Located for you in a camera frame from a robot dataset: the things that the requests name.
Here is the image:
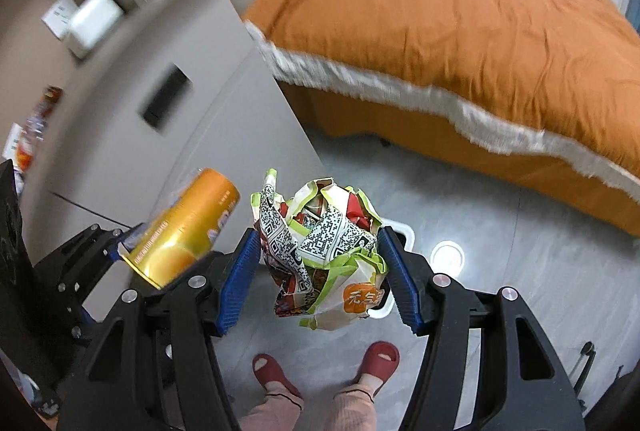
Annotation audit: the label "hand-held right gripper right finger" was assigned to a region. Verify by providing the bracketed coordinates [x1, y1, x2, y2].
[377, 226, 586, 431]

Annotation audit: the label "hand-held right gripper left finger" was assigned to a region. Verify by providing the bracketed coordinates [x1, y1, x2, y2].
[57, 228, 261, 431]

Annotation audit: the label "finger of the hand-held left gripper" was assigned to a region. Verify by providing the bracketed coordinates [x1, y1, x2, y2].
[31, 223, 146, 293]
[54, 258, 151, 348]

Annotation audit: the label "white bin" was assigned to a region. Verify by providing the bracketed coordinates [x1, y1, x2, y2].
[367, 223, 417, 318]

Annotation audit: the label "orange drink can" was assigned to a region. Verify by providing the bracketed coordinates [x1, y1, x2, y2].
[121, 167, 243, 290]

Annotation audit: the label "snack wrapper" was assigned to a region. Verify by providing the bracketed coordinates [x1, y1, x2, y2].
[249, 168, 389, 331]

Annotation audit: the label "round white floor disc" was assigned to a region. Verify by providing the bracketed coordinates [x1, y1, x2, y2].
[429, 240, 467, 275]

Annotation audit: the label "person's right red slipper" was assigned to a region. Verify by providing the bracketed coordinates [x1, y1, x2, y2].
[356, 341, 401, 396]

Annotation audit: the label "person's red slipper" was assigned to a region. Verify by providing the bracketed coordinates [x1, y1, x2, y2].
[356, 341, 401, 396]
[252, 353, 302, 401]

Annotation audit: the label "person's left red slipper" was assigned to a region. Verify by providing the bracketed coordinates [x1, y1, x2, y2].
[252, 353, 302, 401]

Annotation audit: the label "colourful snack packets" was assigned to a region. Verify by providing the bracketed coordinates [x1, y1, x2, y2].
[4, 85, 64, 172]

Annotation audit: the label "orange bed base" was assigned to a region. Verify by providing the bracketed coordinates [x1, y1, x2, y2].
[277, 81, 640, 239]

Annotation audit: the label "person's legs in pink pants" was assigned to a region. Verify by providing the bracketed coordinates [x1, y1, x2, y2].
[236, 383, 379, 431]

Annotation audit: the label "black rectangular object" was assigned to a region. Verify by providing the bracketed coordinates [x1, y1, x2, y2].
[141, 64, 193, 130]

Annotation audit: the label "white box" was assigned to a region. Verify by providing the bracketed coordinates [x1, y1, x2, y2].
[69, 0, 124, 60]

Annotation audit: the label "black chair base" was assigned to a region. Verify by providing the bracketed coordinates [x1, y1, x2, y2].
[572, 340, 640, 417]

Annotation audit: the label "white card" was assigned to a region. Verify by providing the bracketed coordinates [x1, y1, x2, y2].
[41, 0, 77, 42]

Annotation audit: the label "bed with orange cover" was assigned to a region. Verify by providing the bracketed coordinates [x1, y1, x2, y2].
[242, 0, 640, 204]

